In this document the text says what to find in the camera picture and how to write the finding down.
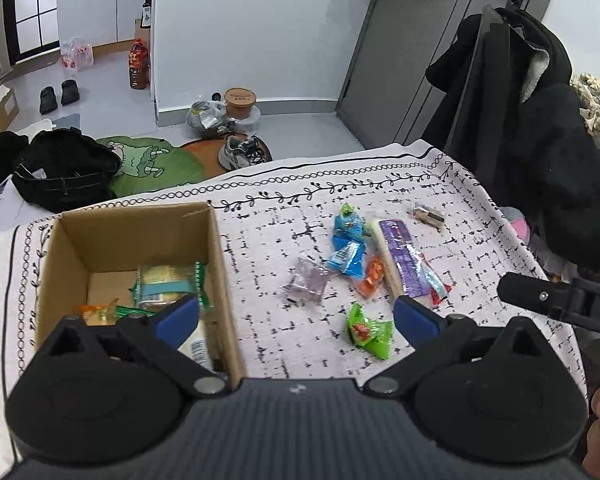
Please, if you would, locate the green gold snack pack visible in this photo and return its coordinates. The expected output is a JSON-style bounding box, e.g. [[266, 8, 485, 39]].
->
[[130, 261, 211, 312]]

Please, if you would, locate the green cartoon floor mat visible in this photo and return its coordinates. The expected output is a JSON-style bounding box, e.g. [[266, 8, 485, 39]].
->
[[97, 136, 204, 197]]

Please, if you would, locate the grey sneaker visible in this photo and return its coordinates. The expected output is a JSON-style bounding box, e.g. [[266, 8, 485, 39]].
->
[[218, 134, 272, 171]]

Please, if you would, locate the left black slipper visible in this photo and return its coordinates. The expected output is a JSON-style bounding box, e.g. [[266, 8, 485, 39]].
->
[[38, 86, 58, 115]]

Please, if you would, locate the black hanging coat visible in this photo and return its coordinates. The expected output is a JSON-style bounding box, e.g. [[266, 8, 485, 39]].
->
[[422, 8, 600, 271]]

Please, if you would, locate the green snack packet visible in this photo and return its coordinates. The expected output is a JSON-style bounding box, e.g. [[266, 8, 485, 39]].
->
[[347, 302, 393, 360]]

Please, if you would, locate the white cabinet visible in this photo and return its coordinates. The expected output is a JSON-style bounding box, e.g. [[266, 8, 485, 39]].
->
[[57, 0, 145, 47]]

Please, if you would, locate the white black patterned cloth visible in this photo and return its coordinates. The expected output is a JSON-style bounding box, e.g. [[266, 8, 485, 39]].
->
[[0, 138, 589, 480]]

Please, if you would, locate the clear plastic trash bag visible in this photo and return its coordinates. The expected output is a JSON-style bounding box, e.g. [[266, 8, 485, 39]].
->
[[186, 101, 228, 139]]

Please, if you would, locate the right black slipper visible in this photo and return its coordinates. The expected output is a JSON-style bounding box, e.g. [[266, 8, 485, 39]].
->
[[60, 79, 80, 106]]

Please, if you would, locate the black framed glass door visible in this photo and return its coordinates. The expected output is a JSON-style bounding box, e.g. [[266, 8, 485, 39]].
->
[[3, 0, 59, 65]]

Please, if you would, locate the orange green candy wrapper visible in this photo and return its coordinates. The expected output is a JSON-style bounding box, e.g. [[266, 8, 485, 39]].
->
[[79, 299, 155, 326]]

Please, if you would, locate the brown instant noodle cup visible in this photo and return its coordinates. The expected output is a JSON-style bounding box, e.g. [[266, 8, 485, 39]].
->
[[224, 87, 257, 119]]

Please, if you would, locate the red snack bar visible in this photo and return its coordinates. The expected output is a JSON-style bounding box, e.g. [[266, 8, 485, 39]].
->
[[422, 259, 452, 306]]

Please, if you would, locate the brown cardboard box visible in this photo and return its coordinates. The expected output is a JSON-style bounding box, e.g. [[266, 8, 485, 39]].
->
[[35, 203, 246, 386]]

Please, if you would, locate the grey door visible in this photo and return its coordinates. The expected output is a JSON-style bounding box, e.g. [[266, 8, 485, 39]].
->
[[337, 0, 550, 148]]

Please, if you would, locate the white snack packet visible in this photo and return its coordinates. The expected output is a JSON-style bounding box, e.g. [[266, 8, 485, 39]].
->
[[178, 320, 213, 372]]

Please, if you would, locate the orange jelly snack packet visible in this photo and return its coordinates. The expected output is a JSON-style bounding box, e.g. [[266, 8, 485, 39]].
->
[[355, 255, 385, 298]]

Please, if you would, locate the blue triangular snack packet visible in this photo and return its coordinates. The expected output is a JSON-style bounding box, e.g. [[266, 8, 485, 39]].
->
[[332, 203, 368, 249]]

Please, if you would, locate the brown round floor mat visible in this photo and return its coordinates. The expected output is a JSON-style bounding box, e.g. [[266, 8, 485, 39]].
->
[[173, 133, 247, 183]]

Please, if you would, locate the black clothes pile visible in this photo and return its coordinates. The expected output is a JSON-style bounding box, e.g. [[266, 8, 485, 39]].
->
[[12, 128, 121, 214]]

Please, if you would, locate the purple wafer package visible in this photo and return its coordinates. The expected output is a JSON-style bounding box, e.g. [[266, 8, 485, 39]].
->
[[370, 219, 431, 301]]

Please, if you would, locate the red oil bottle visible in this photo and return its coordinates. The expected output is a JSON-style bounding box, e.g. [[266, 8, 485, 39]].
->
[[129, 39, 149, 90]]

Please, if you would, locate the black slipper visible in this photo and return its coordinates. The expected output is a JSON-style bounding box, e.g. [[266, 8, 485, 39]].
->
[[60, 79, 80, 106], [38, 86, 58, 115]]

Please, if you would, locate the clear purple candy packet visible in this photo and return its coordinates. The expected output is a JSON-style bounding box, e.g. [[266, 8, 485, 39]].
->
[[284, 257, 332, 304]]

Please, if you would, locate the pink grey plush toy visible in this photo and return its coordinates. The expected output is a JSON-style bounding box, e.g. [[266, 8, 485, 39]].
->
[[501, 207, 531, 244]]

